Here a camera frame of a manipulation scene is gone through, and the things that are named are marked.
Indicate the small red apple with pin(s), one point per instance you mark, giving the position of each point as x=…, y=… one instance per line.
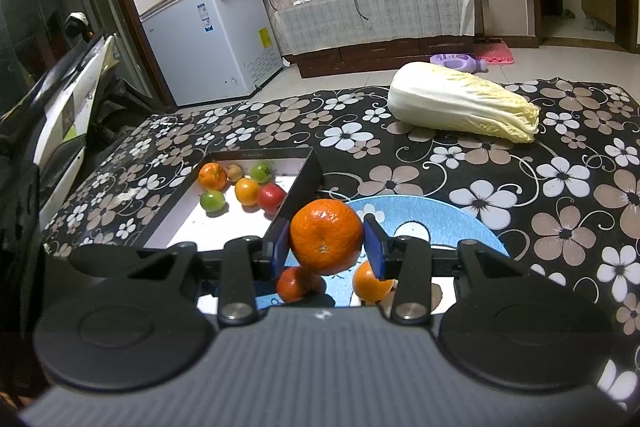
x=294, y=284
x=271, y=198

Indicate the white crumpled paper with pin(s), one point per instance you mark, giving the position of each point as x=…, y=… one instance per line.
x=302, y=0

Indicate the small brown kiwi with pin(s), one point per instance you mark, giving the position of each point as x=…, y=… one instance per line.
x=233, y=173

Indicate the parked scooter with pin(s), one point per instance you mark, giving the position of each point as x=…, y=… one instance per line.
x=65, y=107

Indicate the small greenish orange tangerine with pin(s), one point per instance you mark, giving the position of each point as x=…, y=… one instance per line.
x=212, y=176

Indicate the black floral tablecloth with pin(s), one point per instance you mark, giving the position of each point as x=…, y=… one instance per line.
x=550, y=207

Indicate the white chest freezer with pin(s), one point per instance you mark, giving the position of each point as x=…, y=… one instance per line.
x=210, y=47

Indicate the blue cartoon plate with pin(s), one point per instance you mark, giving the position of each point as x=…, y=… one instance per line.
x=450, y=217

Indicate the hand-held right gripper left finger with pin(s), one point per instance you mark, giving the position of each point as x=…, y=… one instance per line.
x=281, y=252

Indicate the dark wooden tv cabinet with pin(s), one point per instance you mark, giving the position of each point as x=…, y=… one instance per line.
x=375, y=57

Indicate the small green apple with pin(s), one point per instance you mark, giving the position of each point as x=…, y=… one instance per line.
x=212, y=201
x=261, y=172

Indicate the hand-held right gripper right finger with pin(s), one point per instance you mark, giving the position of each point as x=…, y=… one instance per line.
x=375, y=252

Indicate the black box with white inside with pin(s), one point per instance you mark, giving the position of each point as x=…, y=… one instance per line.
x=235, y=229

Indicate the large orange tangerine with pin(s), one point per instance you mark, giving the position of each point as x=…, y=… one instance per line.
x=326, y=232

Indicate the smooth round orange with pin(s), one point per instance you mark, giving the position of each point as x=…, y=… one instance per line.
x=371, y=284
x=246, y=191

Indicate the white lace cabinet cover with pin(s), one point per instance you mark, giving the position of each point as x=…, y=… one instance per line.
x=375, y=17

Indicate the napa cabbage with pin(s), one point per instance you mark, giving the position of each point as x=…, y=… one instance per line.
x=450, y=104

